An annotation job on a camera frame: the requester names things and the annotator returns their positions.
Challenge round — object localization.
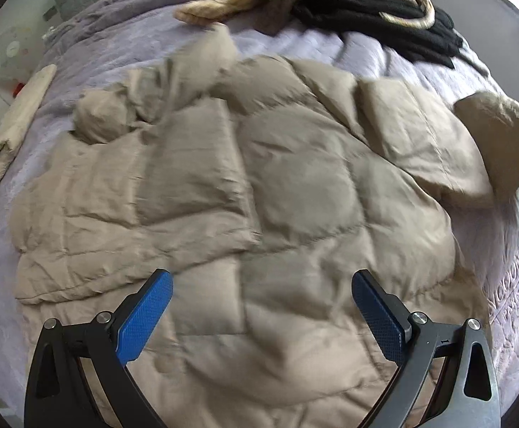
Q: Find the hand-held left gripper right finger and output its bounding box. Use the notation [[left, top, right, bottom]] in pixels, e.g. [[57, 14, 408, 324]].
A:
[[351, 269, 503, 428]]

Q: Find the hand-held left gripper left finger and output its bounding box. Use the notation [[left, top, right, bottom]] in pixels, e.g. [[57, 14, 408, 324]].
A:
[[24, 269, 174, 428]]

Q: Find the beige puffer jacket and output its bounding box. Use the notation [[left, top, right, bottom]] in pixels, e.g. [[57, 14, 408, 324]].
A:
[[13, 22, 519, 428]]

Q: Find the black knit garment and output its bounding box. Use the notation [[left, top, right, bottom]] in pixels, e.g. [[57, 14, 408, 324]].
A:
[[291, 0, 465, 70]]

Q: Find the cream folded garment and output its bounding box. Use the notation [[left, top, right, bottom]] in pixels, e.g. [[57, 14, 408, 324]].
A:
[[0, 63, 59, 187]]

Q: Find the lavender fleece blanket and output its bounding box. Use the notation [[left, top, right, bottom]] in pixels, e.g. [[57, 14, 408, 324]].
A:
[[0, 0, 519, 420]]

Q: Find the white round plush toy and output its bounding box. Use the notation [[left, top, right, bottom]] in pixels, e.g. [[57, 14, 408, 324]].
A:
[[0, 24, 48, 105]]

